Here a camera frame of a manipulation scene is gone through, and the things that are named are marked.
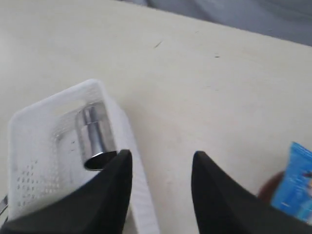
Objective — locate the shiny steel cup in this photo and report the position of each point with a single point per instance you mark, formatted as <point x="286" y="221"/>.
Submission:
<point x="95" y="136"/>

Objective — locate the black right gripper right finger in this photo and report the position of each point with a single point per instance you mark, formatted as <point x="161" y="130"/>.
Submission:
<point x="222" y="206"/>

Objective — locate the blue chips bag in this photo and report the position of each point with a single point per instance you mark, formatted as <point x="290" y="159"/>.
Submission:
<point x="294" y="193"/>

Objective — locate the white plastic perforated basket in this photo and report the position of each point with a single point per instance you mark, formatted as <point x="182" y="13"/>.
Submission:
<point x="48" y="146"/>

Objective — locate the brown wooden plate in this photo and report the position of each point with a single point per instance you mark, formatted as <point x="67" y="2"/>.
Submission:
<point x="267" y="191"/>

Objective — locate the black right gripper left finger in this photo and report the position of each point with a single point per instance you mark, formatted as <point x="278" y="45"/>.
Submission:
<point x="98" y="207"/>

